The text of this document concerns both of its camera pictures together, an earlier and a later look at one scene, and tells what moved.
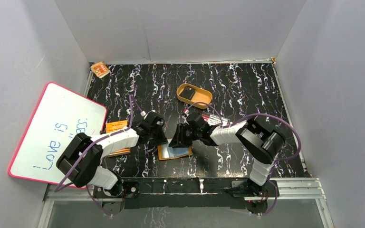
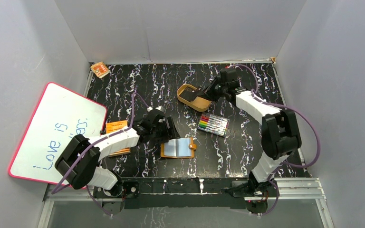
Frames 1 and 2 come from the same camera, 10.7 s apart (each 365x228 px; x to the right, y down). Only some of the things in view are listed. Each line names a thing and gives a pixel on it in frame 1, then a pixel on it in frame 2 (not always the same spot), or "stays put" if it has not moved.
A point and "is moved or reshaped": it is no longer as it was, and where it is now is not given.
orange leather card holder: x=165 y=152 is moved or reshaped
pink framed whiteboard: x=61 y=114 stays put
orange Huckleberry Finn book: x=113 y=126 stays put
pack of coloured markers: x=213 y=119 stays put
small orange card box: x=100 y=69 stays put
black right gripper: x=178 y=139 -> x=208 y=91
